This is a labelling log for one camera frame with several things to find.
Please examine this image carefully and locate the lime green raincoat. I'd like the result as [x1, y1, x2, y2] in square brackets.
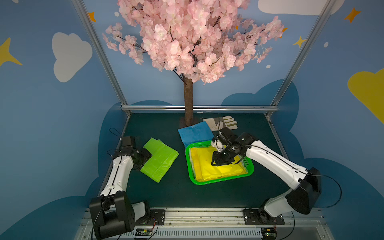
[140, 138, 179, 183]

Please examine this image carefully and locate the green plastic basket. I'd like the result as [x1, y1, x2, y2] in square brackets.
[185, 141, 254, 186]

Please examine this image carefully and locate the large yellow raincoat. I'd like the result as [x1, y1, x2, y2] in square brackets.
[192, 164, 248, 183]

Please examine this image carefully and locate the blue raincoat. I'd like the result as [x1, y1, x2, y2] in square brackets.
[178, 121, 214, 148]

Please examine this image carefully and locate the small neon yellow raincoat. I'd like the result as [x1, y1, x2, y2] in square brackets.
[190, 147, 219, 172]

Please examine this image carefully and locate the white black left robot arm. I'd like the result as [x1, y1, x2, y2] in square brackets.
[89, 136, 152, 240]

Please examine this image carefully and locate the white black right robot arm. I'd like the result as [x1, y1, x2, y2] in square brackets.
[211, 128, 322, 224]

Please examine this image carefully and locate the grey white work glove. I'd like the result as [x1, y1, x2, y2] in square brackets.
[203, 116, 238, 131]

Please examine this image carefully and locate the left circuit board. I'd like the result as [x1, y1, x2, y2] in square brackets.
[135, 229, 153, 239]

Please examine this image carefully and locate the circuit board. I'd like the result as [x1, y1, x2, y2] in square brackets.
[135, 229, 153, 239]
[261, 228, 277, 240]

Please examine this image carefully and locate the right circuit board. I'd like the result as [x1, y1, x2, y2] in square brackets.
[261, 228, 277, 240]

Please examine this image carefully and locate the pink cherry blossom tree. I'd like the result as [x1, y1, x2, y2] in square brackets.
[102, 0, 285, 126]

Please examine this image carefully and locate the rear aluminium frame bar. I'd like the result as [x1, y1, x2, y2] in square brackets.
[121, 105, 279, 112]

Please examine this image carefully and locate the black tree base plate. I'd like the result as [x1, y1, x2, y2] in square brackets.
[178, 117, 201, 129]

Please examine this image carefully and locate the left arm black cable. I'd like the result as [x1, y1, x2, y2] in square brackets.
[89, 194, 121, 240]

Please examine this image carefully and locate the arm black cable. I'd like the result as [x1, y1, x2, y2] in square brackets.
[89, 194, 121, 240]
[308, 172, 343, 209]

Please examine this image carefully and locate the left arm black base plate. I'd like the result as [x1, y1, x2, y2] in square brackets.
[136, 209, 166, 226]

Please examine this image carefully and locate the aluminium rail at front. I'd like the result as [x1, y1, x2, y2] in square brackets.
[73, 206, 335, 240]

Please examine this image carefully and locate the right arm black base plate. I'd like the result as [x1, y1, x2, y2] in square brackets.
[243, 208, 285, 226]

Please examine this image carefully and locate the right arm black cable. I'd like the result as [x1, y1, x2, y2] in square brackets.
[308, 172, 343, 209]

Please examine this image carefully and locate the right aluminium frame post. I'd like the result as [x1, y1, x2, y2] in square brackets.
[271, 0, 337, 108]

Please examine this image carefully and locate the aluminium frame post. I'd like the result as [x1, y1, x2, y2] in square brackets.
[72, 0, 128, 106]
[271, 0, 337, 108]

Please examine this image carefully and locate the left aluminium frame post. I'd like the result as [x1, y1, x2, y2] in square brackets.
[72, 0, 128, 106]

